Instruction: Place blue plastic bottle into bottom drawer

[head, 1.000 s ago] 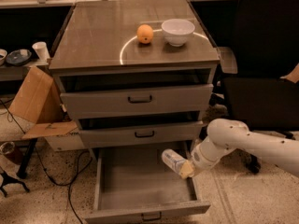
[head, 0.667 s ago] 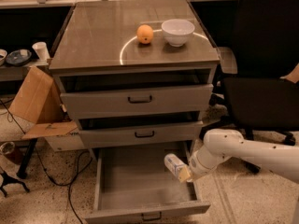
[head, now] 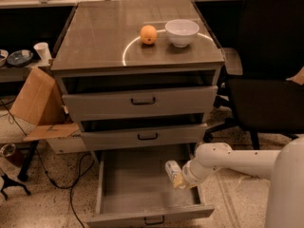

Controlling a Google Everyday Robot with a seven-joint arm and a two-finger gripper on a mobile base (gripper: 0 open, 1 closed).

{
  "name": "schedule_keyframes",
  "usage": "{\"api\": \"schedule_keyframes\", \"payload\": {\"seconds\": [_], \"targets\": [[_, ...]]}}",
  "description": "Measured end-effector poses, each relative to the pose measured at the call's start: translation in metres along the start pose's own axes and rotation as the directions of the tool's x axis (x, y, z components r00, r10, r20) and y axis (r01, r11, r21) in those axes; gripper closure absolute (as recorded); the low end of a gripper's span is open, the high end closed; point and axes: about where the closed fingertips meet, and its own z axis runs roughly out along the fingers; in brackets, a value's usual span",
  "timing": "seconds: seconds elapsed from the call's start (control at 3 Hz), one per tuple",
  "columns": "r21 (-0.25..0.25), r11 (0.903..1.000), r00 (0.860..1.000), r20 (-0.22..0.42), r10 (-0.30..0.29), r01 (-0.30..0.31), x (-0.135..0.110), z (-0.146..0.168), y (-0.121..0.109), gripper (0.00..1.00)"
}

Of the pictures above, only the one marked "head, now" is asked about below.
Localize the white paper cup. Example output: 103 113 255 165
33 42 51 62

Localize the white ceramic bowl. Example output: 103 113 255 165
165 19 200 48

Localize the brown cup on floor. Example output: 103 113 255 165
0 143 25 167

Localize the white bowl at left edge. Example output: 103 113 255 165
0 49 9 67

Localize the black floor cable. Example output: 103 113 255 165
0 99 95 228

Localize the black table leg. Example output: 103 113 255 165
17 141 39 181

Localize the grey drawer cabinet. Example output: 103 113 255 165
50 0 225 159

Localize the brown cardboard box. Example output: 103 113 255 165
10 68 86 154

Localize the dark blue plate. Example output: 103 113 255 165
7 49 33 67

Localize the black office chair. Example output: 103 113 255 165
203 0 304 150

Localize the orange fruit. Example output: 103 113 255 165
140 25 158 45

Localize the black stand foot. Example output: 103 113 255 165
0 174 32 201

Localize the clear plastic bottle white cap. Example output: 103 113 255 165
165 161 181 181

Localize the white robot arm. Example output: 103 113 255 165
165 138 304 228

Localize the grey top drawer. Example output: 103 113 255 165
63 71 217 121

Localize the low grey side shelf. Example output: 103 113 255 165
0 61 52 83

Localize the grey bottom drawer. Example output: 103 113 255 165
87 144 214 228

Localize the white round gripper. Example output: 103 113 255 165
172 159 213 189

